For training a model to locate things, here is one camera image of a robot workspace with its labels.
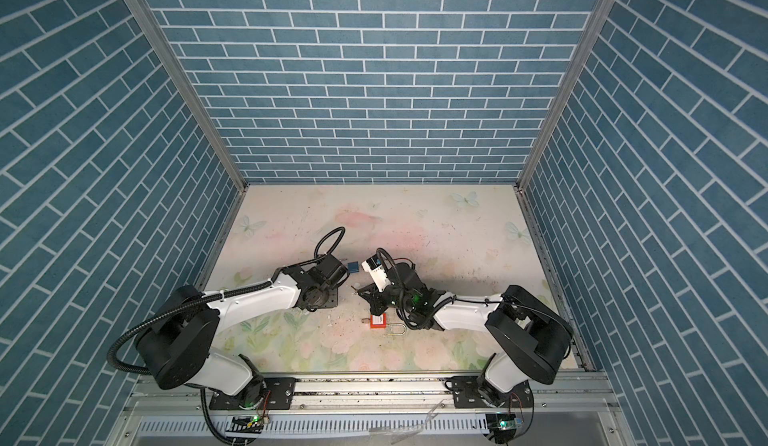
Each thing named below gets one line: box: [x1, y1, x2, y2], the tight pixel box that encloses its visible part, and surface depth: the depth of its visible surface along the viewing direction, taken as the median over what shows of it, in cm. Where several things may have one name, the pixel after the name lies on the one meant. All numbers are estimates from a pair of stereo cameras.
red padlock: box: [370, 313, 407, 335], surface depth 86 cm
